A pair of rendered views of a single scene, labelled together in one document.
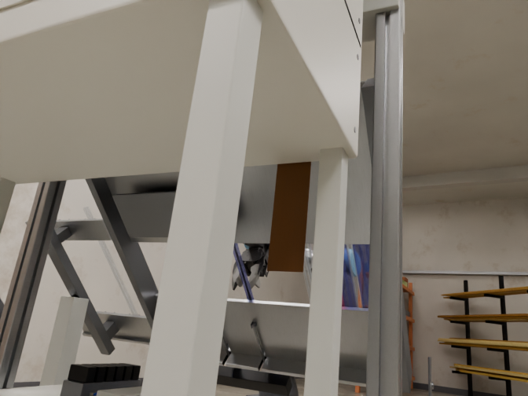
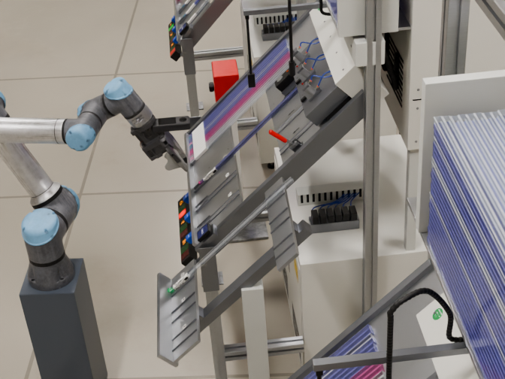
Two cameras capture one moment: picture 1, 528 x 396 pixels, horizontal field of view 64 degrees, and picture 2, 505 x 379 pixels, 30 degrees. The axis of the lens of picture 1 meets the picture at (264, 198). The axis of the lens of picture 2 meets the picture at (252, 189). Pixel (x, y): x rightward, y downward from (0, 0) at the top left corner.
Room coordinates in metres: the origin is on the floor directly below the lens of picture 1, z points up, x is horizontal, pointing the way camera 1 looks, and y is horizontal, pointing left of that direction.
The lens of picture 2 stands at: (2.34, 2.30, 2.49)
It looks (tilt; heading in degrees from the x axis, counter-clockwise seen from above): 35 degrees down; 241
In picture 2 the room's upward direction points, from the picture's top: 4 degrees counter-clockwise
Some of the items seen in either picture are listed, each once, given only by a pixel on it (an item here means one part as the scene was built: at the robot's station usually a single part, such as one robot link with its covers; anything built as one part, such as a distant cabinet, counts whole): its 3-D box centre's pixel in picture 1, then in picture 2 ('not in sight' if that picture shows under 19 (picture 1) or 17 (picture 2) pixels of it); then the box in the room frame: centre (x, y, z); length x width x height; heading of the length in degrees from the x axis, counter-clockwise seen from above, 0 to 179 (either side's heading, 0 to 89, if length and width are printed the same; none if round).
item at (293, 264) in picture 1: (296, 150); not in sight; (0.55, -0.04, 1.02); 0.06 x 0.01 x 0.35; 64
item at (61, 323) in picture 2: not in sight; (66, 337); (1.75, -0.13, 0.28); 0.18 x 0.18 x 0.55; 57
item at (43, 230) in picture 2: not in sight; (43, 234); (1.75, -0.14, 0.72); 0.13 x 0.12 x 0.14; 47
